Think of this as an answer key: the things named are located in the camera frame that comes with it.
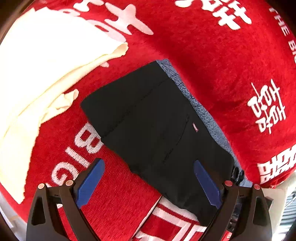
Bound white folded cloth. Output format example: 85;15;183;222
1;7;128;203

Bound black pants with blue stripe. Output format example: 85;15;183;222
81;59;244;226

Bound red sofa cover with characters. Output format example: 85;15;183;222
1;1;295;240

